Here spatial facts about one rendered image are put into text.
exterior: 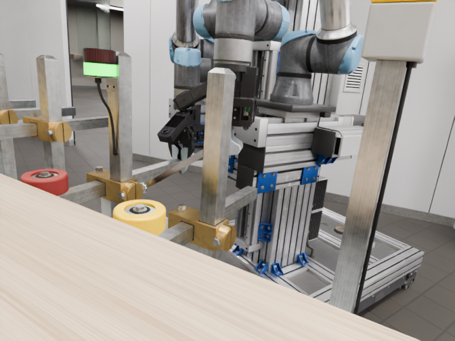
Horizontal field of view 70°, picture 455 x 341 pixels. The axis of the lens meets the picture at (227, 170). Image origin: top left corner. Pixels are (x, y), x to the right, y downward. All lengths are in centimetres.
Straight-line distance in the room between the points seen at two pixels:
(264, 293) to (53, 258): 24
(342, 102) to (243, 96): 96
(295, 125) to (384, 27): 70
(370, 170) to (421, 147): 275
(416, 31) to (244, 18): 30
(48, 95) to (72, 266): 58
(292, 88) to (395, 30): 70
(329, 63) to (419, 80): 214
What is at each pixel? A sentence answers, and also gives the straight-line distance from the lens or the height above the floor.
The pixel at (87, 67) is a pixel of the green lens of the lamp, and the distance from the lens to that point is 69.
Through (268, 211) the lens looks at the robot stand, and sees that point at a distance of 152.
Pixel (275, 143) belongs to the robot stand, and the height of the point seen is 91.
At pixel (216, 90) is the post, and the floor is 109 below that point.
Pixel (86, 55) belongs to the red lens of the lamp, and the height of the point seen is 113.
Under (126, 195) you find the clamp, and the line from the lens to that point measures 75.
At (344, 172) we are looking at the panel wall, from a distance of 328.
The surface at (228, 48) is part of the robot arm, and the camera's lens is 64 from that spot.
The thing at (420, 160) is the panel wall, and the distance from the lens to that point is 326.
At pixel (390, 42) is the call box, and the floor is 117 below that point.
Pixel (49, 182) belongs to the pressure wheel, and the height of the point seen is 90.
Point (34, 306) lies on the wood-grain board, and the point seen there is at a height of 90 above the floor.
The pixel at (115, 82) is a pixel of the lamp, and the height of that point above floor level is 108.
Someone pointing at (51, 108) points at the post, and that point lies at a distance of 93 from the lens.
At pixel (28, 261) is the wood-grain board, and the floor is 90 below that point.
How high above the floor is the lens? 112
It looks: 16 degrees down
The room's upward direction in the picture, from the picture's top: 4 degrees clockwise
